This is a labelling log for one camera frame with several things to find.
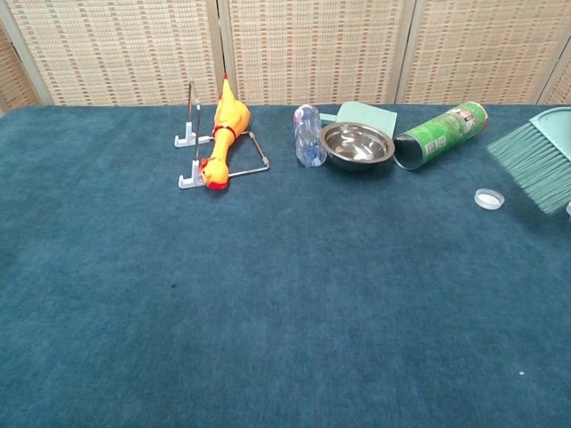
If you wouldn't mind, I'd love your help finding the light green hand broom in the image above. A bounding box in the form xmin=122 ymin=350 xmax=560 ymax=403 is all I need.
xmin=485 ymin=105 xmax=571 ymax=216

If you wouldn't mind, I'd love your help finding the clear plastic water bottle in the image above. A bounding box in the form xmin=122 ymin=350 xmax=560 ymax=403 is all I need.
xmin=293 ymin=103 xmax=328 ymax=169

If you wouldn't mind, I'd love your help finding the stainless steel bowl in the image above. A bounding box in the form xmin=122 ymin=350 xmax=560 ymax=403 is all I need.
xmin=319 ymin=121 xmax=396 ymax=173

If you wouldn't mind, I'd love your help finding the blue felt table mat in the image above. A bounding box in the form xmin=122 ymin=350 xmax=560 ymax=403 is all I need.
xmin=0 ymin=104 xmax=571 ymax=428

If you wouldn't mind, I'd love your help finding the yellow rubber chicken toy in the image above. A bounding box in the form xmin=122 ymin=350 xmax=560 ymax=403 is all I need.
xmin=198 ymin=73 xmax=252 ymax=192

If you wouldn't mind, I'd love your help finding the light green dustpan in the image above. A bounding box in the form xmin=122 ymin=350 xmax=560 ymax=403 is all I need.
xmin=319 ymin=101 xmax=399 ymax=139

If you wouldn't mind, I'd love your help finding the woven bamboo screen panel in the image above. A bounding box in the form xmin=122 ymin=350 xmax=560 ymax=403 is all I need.
xmin=0 ymin=21 xmax=46 ymax=115
xmin=218 ymin=0 xmax=418 ymax=106
xmin=396 ymin=0 xmax=571 ymax=106
xmin=537 ymin=48 xmax=571 ymax=106
xmin=0 ymin=0 xmax=224 ymax=107

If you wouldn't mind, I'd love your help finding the green cylindrical chip can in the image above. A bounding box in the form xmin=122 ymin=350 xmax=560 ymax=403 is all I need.
xmin=392 ymin=101 xmax=490 ymax=171

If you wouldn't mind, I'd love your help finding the white wire display stand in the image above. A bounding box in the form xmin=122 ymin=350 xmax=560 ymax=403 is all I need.
xmin=173 ymin=79 xmax=271 ymax=191

